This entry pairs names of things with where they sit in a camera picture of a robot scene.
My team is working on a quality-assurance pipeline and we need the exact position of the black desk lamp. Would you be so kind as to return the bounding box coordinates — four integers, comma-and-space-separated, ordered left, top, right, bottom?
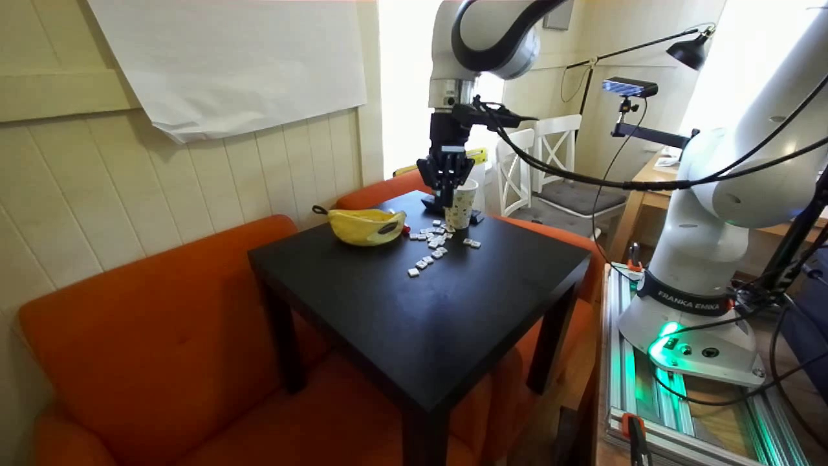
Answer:
564, 24, 720, 72

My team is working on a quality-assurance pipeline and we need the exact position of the white paper sheet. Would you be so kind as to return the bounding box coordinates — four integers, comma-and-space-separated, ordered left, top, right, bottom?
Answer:
84, 0, 370, 149

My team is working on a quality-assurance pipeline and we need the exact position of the black side table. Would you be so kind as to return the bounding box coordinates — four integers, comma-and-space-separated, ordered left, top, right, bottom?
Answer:
246, 190, 595, 466

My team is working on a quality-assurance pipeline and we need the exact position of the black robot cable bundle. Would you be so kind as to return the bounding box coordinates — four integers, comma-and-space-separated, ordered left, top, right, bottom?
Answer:
449, 72, 828, 195

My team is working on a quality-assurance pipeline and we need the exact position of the dark blue chair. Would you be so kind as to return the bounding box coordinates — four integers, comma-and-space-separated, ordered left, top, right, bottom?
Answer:
778, 250, 828, 400

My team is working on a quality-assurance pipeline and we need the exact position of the light wooden desk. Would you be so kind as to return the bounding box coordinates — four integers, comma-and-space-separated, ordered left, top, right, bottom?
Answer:
616, 158, 828, 263

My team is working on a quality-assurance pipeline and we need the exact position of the exterior camera on stand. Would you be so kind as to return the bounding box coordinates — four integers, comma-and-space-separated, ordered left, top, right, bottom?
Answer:
599, 75, 663, 102

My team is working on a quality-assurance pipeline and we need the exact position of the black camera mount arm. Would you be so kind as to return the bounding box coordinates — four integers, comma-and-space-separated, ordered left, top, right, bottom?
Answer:
608, 96, 695, 150

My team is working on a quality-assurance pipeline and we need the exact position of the black floor cable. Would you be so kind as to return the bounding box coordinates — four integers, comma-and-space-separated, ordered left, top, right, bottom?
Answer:
648, 274, 828, 452

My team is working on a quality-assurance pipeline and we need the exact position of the orange sofa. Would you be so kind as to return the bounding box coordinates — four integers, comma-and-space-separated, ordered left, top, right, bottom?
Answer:
18, 158, 610, 466

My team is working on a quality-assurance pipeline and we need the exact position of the aluminium robot mounting platform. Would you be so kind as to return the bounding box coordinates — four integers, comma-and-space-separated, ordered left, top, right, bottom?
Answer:
598, 256, 817, 466

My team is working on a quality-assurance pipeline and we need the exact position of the yellow bowl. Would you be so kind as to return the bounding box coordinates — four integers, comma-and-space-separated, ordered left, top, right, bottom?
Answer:
326, 204, 409, 251

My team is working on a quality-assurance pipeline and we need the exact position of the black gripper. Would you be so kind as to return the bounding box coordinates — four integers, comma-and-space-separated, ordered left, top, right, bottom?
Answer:
414, 110, 479, 219

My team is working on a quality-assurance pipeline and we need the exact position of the orange black clamp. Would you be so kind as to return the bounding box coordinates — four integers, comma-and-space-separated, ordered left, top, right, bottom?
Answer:
623, 238, 647, 274
617, 413, 654, 466

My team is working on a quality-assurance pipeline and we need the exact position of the white wooden chair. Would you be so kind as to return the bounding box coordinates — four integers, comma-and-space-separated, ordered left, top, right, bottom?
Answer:
491, 111, 632, 242

